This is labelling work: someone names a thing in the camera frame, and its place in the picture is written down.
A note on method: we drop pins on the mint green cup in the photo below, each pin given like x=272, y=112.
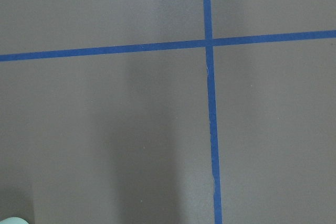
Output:
x=13, y=220

